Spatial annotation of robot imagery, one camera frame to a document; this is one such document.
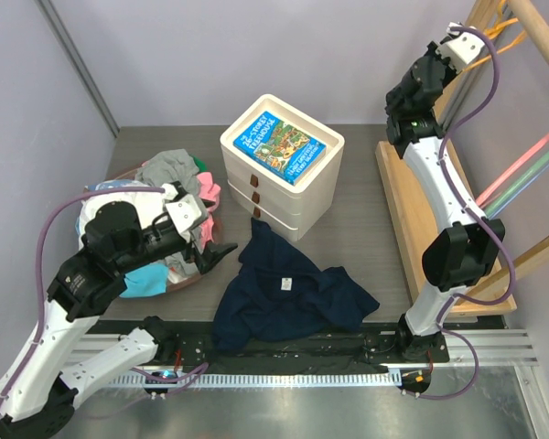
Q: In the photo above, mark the white drawer unit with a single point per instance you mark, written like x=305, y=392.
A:
x=289, y=210

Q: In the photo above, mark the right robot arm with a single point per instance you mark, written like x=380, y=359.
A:
x=464, y=250

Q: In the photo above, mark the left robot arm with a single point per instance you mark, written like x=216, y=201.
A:
x=40, y=393

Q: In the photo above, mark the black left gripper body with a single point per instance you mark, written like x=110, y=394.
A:
x=189, y=248

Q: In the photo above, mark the navy blue t shirt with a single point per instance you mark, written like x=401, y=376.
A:
x=279, y=294

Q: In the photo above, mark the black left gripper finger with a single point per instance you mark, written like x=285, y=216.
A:
x=205, y=261
x=215, y=252

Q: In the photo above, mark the pink cloth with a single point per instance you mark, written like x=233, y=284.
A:
x=210, y=191

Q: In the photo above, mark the green cloth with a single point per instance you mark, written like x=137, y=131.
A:
x=200, y=165

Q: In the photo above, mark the wooden clothes rack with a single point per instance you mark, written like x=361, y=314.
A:
x=426, y=191

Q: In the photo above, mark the pink hanger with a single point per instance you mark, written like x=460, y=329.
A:
x=507, y=173

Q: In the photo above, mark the white cloth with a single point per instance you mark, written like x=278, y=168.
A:
x=148, y=206

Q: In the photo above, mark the white slotted cable duct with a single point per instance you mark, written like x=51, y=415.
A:
x=132, y=380

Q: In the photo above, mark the grey cloth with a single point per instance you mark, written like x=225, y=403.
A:
x=168, y=167

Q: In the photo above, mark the blue treehouse paperback book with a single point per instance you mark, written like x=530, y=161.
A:
x=280, y=147

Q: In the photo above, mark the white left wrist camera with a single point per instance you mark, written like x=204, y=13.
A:
x=186, y=210

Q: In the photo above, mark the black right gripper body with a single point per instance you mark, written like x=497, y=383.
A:
x=433, y=51

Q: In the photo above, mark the yellow hanger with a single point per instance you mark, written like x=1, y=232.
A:
x=495, y=31

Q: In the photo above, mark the blue hanger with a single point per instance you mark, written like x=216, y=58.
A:
x=494, y=212

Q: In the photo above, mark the light blue cloth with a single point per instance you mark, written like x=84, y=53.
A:
x=148, y=281

